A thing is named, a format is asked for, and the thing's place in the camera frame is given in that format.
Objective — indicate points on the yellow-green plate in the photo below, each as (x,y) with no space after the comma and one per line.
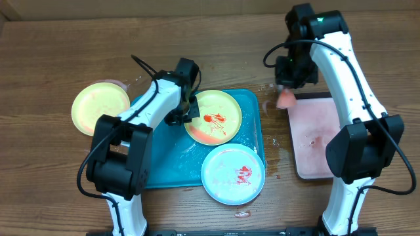
(220,118)

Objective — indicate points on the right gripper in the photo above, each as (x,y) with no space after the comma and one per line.
(285,78)

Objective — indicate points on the light blue plate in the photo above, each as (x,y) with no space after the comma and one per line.
(233,174)

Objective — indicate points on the black tray with soapy water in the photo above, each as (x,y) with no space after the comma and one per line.
(313,122)

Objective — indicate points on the yellow plate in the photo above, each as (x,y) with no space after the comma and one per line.
(98,99)

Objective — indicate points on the pink sponge with dark scourer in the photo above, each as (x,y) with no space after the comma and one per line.
(286,99)

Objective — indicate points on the teal plastic tray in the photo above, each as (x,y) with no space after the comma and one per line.
(177,158)

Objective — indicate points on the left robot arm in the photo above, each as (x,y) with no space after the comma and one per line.
(118,165)

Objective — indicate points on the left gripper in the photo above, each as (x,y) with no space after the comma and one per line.
(170,119)

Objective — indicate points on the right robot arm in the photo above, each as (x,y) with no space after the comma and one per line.
(368,136)

